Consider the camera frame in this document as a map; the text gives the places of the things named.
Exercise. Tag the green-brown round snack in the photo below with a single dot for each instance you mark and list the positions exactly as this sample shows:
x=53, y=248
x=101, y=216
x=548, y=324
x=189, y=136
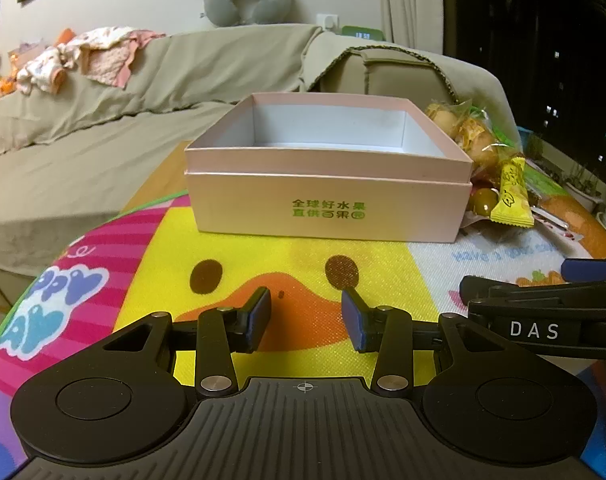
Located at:
x=483, y=200

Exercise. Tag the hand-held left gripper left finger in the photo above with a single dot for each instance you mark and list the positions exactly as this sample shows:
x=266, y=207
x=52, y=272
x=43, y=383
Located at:
x=261, y=320

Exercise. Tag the pink cardboard box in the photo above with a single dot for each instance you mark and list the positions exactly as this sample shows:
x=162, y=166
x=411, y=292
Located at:
x=328, y=200

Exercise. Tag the green snack packet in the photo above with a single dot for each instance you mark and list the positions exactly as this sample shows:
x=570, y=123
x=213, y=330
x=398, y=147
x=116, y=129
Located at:
x=548, y=185

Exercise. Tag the white orange baby onesie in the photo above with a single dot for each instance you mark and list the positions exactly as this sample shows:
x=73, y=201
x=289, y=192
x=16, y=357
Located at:
x=43, y=70

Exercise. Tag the clear bread packet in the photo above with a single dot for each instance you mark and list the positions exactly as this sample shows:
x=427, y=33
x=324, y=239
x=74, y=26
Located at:
x=490, y=160

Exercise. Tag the green digital clock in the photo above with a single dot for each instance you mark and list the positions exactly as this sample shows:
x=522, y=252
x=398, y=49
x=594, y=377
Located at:
x=361, y=34

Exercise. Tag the beige sofa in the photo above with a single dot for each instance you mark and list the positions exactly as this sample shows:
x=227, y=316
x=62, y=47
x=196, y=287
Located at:
x=108, y=160

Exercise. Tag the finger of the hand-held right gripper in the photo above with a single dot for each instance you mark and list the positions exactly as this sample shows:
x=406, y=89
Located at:
x=475, y=289
x=588, y=269

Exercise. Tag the small potted plant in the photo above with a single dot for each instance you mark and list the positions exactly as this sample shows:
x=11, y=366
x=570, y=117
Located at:
x=583, y=190

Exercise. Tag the yellow cheese stick packet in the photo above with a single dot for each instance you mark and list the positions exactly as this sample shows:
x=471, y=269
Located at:
x=510, y=195

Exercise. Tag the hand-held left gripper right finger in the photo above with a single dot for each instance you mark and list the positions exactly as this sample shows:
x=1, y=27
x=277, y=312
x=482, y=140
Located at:
x=354, y=320

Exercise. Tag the white wall socket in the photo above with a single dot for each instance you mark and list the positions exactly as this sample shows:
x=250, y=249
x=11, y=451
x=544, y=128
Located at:
x=328, y=22

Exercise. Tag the olive sofa cover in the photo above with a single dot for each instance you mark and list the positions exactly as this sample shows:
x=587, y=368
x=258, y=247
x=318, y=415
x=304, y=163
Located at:
x=133, y=125

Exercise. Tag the orange cloth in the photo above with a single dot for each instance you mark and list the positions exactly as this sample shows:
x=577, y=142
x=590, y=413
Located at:
x=66, y=36

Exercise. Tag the colourful cartoon play mat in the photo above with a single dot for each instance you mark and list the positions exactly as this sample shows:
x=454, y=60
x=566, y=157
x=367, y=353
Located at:
x=303, y=270

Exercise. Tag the cream curtain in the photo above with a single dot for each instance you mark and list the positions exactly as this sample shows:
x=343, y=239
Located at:
x=408, y=5

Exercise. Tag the cream armrest blanket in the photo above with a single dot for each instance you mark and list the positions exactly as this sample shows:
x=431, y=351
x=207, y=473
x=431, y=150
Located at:
x=463, y=75

